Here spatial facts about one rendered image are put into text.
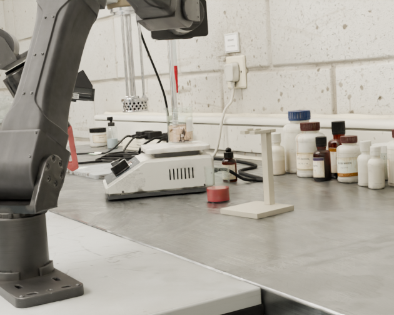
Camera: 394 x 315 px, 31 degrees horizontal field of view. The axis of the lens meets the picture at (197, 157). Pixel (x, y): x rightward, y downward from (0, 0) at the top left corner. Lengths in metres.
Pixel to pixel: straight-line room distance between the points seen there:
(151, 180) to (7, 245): 0.56
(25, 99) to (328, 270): 0.38
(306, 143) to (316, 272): 0.69
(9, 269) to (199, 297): 0.21
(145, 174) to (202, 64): 0.81
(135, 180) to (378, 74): 0.56
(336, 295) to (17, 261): 0.33
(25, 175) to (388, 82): 0.91
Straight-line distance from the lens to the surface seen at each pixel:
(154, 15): 1.10
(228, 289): 0.71
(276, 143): 1.49
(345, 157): 1.35
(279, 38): 1.76
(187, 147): 1.31
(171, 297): 0.70
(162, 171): 1.30
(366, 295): 0.69
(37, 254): 0.78
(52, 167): 0.78
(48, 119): 0.80
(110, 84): 2.63
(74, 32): 0.86
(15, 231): 0.77
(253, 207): 1.10
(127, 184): 1.29
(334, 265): 0.79
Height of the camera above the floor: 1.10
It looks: 6 degrees down
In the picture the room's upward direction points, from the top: 4 degrees counter-clockwise
